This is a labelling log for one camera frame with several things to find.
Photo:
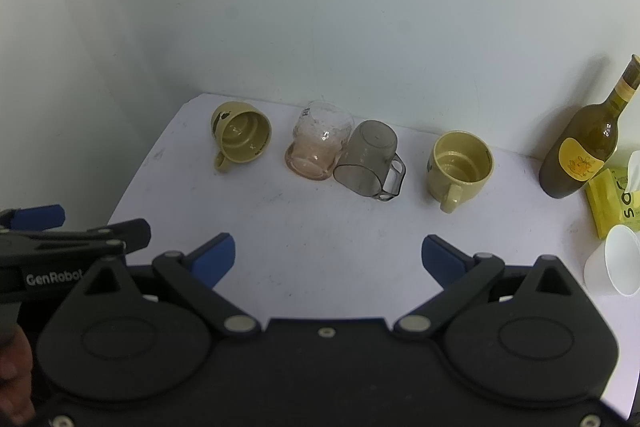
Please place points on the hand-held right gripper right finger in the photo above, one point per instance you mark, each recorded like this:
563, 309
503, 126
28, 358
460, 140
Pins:
442, 259

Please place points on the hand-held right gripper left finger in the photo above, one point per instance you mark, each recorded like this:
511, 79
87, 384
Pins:
215, 259

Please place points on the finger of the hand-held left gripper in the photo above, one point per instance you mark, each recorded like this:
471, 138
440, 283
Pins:
42, 216
127, 234

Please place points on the yellow mug with dark print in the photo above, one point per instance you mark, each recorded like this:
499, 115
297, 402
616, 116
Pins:
240, 134

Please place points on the grey transparent plastic cup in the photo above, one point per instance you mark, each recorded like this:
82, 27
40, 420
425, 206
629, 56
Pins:
367, 152

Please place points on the clear pinkish glass cup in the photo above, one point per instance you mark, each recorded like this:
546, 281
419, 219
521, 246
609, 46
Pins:
315, 147

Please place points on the white plastic cup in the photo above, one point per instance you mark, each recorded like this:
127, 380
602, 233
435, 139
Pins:
620, 257

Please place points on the person's left hand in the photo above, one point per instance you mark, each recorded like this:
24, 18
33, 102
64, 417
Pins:
11, 372

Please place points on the plain yellow mug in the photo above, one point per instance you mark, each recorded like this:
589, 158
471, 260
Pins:
452, 187

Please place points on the olive glass bottle yellow label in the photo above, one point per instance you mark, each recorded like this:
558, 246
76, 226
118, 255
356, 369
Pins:
575, 157

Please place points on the yellow tissue packet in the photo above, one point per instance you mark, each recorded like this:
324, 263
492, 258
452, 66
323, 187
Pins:
607, 202

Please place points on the white tissue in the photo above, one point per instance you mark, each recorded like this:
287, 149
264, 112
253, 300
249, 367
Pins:
635, 169

